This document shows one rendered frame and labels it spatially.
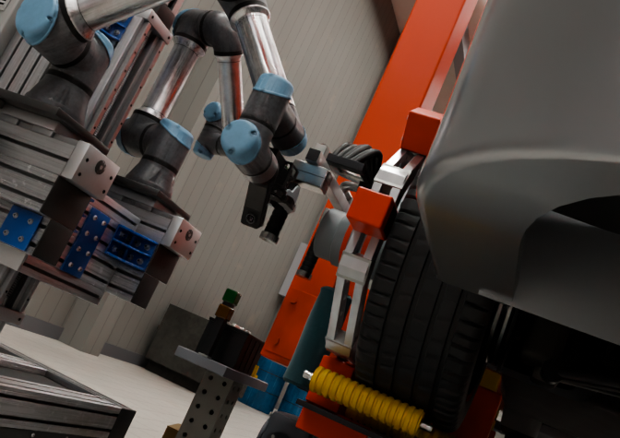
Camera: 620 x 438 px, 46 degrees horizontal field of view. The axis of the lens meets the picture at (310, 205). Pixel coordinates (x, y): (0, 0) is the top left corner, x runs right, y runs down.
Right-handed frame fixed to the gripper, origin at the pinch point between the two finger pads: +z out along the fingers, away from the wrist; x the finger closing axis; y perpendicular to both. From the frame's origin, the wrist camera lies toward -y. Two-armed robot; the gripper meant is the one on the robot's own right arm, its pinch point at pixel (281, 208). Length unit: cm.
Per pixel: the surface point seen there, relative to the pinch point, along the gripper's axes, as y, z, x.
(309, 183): 7.3, -2.4, -4.5
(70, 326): -67, 432, 316
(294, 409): -62, 811, 196
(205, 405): -51, 68, 24
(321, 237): -0.8, 11.2, -7.8
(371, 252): -4.6, -9.9, -25.9
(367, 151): 18.9, -1.9, -14.1
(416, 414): -31, 3, -45
